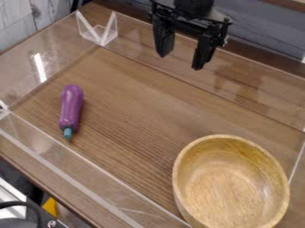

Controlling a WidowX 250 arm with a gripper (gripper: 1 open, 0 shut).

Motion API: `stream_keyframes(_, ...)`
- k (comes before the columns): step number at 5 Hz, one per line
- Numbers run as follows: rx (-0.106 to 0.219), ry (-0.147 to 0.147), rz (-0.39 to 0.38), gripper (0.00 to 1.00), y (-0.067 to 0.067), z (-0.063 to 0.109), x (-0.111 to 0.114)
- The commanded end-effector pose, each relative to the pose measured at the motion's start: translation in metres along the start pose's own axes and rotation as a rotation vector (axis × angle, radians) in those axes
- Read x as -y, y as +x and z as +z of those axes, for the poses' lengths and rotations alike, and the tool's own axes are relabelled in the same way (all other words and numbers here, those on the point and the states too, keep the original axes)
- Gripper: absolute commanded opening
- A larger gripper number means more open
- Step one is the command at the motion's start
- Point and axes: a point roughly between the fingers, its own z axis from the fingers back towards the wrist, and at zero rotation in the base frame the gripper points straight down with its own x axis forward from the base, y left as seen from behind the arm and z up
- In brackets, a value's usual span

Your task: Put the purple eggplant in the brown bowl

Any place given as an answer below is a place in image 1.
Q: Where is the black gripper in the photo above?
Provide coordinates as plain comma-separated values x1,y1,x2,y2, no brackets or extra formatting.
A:
149,0,232,70

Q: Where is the purple toy eggplant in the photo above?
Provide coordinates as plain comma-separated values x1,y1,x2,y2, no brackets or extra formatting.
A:
60,85,82,141

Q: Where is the brown wooden bowl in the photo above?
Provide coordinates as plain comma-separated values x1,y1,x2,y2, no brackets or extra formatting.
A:
171,134,288,228

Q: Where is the black device with yellow label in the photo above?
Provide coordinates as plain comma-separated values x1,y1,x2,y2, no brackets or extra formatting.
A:
25,194,86,228

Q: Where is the clear acrylic corner bracket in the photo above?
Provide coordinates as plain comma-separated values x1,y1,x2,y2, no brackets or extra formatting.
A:
74,12,117,46

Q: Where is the black cable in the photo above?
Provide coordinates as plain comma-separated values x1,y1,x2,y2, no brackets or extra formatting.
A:
0,200,42,222

